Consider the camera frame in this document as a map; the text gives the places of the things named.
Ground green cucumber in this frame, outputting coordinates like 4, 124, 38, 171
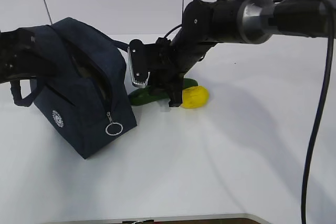
128, 78, 198, 106

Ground navy blue lunch bag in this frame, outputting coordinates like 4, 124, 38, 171
10, 17, 137, 159

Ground silver zipper pull ring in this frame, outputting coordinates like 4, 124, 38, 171
105, 111, 124, 136

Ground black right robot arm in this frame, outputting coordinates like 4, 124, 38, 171
149, 0, 335, 107

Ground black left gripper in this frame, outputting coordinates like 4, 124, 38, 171
1, 28, 57, 83

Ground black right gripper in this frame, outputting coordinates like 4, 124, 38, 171
145, 37, 183, 108

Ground yellow lemon toy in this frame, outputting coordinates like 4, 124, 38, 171
181, 86, 209, 109

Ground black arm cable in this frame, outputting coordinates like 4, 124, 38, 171
301, 0, 336, 224

